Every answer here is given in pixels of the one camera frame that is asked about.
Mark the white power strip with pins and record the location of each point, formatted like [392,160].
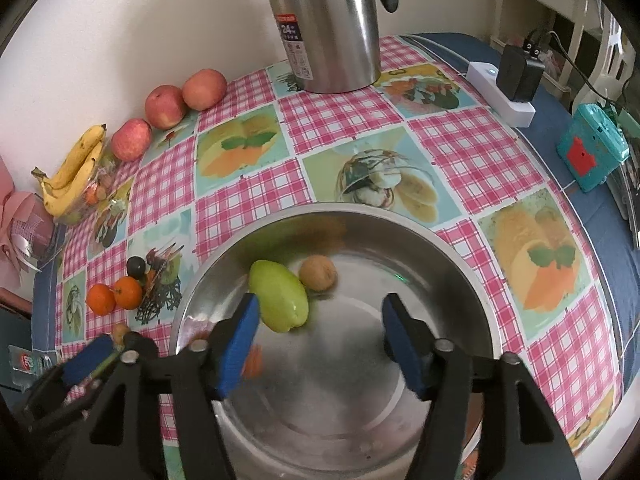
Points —
[510,105]

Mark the white wooden shelf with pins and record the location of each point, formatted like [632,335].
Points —
[535,0]

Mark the orange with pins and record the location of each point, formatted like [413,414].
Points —
[127,291]
[100,299]
[255,362]

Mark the teal box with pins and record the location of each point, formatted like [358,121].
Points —
[590,147]

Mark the round metal plate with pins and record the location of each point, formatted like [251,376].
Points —
[350,410]

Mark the green mango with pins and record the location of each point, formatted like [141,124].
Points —
[280,300]

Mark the small green fruit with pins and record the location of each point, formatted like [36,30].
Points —
[72,217]

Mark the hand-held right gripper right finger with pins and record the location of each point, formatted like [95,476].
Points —
[405,345]

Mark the stainless steel thermos jug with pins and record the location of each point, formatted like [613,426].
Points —
[330,25]

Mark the white chair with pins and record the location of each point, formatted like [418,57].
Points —
[617,45]

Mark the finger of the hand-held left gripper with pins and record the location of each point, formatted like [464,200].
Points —
[87,357]
[142,342]

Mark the pink flower bouquet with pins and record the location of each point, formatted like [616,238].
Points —
[20,220]

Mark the yellow banana bunch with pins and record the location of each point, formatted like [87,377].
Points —
[75,165]

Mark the small tangerine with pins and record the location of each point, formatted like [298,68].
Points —
[91,195]

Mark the black charger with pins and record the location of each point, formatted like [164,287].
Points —
[517,75]

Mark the clear plastic container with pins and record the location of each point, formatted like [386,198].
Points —
[107,175]

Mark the small brown fruit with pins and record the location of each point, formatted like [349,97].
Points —
[120,333]

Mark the dark round fruit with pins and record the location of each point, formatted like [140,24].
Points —
[135,266]

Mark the red apple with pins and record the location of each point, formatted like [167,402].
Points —
[166,106]
[131,139]
[204,89]

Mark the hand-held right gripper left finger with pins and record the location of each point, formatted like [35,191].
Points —
[240,345]

